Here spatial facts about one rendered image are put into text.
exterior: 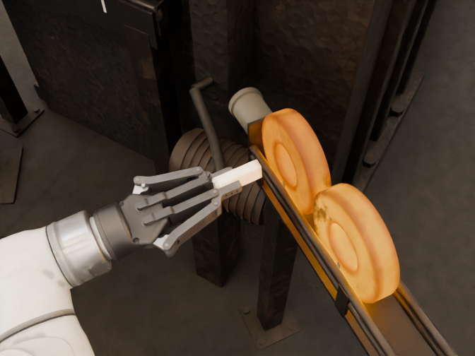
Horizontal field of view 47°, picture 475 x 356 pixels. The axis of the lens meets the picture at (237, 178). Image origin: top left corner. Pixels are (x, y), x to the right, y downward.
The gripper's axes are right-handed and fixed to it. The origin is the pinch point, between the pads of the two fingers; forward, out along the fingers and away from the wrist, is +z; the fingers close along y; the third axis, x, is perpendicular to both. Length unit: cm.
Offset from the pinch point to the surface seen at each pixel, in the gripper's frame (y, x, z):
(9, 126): -91, -67, -43
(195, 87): -28.0, -11.0, 3.6
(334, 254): 15.2, -3.4, 7.1
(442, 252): 3, -76, 54
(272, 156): -3.2, -3.8, 7.1
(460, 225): -2, -77, 64
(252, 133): -7.3, -1.9, 5.9
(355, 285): 20.3, -2.8, 7.2
